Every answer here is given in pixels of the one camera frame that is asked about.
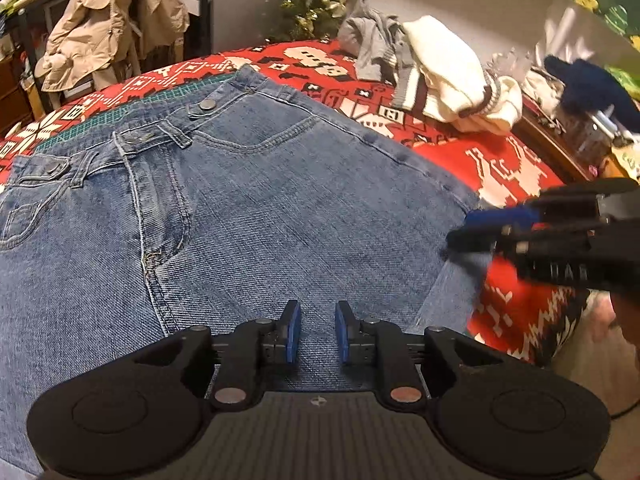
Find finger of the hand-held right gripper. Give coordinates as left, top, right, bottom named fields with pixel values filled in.
left=444, top=219, right=597, bottom=257
left=464, top=178, right=637, bottom=229

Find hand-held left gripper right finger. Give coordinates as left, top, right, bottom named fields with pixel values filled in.
left=334, top=300, right=507, bottom=409

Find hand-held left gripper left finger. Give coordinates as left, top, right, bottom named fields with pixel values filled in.
left=132, top=300, right=303, bottom=411

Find blue denim shorts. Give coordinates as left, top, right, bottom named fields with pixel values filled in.
left=0, top=64, right=494, bottom=477

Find red patterned blanket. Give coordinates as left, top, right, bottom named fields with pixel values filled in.
left=0, top=39, right=597, bottom=367

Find wooden bedside cabinet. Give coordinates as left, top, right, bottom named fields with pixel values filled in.
left=509, top=94, right=621, bottom=186

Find clear bottle with lilac lid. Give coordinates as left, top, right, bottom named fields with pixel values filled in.
left=569, top=109, right=621, bottom=161

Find white crumpled cloth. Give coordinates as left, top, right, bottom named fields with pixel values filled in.
left=522, top=67, right=561, bottom=116

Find white knit sweater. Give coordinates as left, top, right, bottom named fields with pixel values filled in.
left=392, top=15, right=524, bottom=136

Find clear glass cup set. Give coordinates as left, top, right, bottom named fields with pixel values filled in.
left=482, top=47, right=534, bottom=79

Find navy fluffy cloth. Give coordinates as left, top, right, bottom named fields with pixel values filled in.
left=543, top=54, right=640, bottom=131

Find grey knit garment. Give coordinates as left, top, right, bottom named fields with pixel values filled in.
left=337, top=0, right=416, bottom=84

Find small Christmas tree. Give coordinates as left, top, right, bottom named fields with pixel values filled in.
left=279, top=0, right=351, bottom=41

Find green cutting mat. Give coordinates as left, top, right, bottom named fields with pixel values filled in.
left=34, top=72, right=236, bottom=156

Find grey refrigerator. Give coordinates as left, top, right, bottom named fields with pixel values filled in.
left=209, top=0, right=309, bottom=54

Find beige jacket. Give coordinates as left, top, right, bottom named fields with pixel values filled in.
left=33, top=0, right=191, bottom=94

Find wooden drawer cabinet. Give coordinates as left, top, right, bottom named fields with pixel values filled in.
left=0, top=54, right=36, bottom=136

